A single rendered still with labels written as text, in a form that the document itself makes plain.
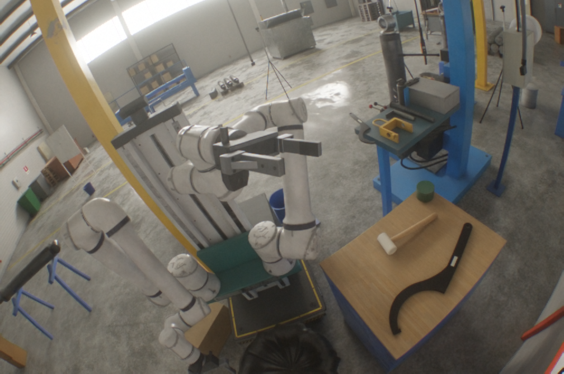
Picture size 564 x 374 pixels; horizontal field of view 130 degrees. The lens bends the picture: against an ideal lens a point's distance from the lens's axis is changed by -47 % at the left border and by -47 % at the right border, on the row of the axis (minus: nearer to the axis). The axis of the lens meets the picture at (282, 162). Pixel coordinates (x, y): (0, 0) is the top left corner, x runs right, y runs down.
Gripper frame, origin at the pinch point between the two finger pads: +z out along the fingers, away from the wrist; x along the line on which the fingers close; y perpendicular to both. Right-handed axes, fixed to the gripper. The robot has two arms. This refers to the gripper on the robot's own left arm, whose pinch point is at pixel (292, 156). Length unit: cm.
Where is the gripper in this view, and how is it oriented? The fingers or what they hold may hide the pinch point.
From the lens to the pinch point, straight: 41.4
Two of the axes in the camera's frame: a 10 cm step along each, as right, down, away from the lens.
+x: 6.2, -2.8, 7.3
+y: -0.8, -9.5, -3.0
